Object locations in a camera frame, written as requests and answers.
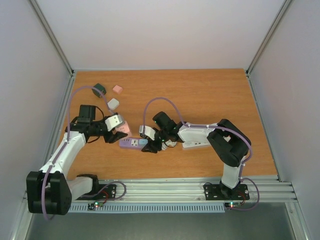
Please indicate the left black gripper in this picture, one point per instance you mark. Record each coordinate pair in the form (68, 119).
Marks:
(114, 137)

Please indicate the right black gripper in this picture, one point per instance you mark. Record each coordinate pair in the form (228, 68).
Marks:
(153, 146)

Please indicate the blue charger plug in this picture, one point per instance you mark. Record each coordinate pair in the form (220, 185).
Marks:
(142, 142)

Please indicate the pink cube socket adapter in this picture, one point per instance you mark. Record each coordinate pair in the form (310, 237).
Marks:
(124, 128)

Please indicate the purple power strip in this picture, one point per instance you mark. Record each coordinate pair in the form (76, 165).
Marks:
(130, 143)

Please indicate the white travel adapter plug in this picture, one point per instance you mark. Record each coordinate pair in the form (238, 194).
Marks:
(113, 104)

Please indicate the white power strip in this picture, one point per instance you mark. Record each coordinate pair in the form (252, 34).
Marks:
(188, 145)

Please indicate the pink charger plug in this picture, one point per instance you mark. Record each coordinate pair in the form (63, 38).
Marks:
(117, 89)

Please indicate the green cube plug adapter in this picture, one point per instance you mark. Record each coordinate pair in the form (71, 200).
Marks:
(99, 90)

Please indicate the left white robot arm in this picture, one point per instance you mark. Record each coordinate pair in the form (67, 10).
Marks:
(48, 191)

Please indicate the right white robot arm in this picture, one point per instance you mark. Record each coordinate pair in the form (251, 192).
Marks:
(231, 146)

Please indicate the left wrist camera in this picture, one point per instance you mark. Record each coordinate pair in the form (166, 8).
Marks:
(114, 121)

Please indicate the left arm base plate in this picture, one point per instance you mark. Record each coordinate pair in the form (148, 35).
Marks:
(109, 192)

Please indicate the blue slotted cable duct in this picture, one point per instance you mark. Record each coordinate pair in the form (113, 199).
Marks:
(148, 208)

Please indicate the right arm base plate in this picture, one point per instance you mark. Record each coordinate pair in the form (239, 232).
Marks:
(215, 192)

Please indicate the aluminium rail frame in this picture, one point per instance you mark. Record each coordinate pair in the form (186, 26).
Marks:
(271, 213)

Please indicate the left frame post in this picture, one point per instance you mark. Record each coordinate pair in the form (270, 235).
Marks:
(49, 32)

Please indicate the frame post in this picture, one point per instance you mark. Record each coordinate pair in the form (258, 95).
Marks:
(285, 6)
(49, 32)

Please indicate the right frame post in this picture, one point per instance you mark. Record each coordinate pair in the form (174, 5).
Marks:
(285, 6)

